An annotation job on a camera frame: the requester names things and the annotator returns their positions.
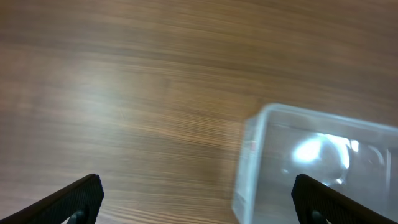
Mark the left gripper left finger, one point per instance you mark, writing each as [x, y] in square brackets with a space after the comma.
[78, 202]

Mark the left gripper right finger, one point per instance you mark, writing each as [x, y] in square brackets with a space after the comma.
[316, 203]

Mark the clear plastic container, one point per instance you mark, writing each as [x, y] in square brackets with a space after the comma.
[353, 157]

